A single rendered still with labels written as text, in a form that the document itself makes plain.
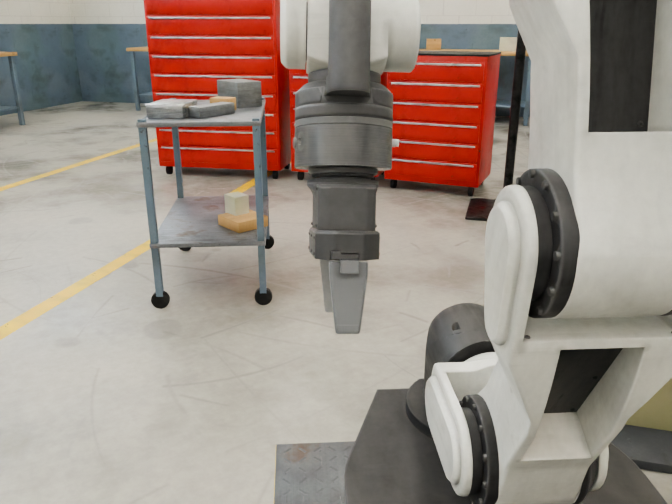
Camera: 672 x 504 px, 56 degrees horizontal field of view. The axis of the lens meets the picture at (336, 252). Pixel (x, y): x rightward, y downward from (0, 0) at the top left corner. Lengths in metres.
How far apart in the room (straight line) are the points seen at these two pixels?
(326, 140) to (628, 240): 0.27
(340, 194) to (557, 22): 0.23
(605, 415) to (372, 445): 0.42
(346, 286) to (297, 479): 0.78
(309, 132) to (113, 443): 1.68
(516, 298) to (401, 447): 0.51
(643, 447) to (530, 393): 1.49
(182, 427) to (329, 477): 0.95
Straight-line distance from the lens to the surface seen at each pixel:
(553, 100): 0.62
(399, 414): 1.13
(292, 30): 0.56
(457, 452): 0.83
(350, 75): 0.51
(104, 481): 1.98
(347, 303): 0.52
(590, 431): 0.80
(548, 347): 0.63
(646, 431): 2.22
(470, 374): 0.94
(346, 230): 0.53
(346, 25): 0.52
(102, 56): 11.11
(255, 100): 3.10
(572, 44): 0.58
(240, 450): 2.00
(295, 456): 1.31
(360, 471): 1.01
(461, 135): 4.65
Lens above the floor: 1.21
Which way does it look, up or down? 20 degrees down
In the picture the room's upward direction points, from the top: straight up
